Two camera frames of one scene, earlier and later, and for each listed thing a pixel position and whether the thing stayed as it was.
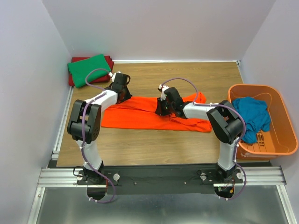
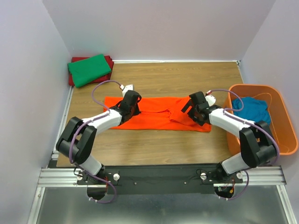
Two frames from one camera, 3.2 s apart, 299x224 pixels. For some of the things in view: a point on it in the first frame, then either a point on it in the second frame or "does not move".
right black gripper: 159,110 → 190,112
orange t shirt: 139,112 does not move
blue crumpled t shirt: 257,116 does not move
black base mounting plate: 159,179 does not move
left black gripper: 127,96 → 137,111
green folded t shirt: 79,70 does not move
